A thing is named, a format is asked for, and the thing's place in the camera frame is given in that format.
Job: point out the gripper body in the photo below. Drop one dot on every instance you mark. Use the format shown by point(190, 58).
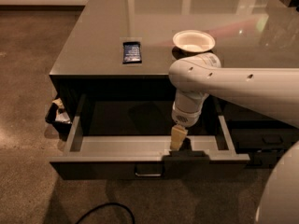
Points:
point(186, 118)

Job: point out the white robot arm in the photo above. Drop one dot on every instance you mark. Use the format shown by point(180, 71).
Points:
point(273, 92)

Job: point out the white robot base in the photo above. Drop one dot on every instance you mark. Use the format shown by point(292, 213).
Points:
point(279, 203)

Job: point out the grey drawer cabinet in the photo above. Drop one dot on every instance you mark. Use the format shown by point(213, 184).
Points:
point(137, 98)

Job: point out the white bowl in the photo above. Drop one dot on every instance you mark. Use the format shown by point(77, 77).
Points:
point(194, 41)

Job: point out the black bin with trash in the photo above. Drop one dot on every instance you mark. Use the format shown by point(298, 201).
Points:
point(58, 117)

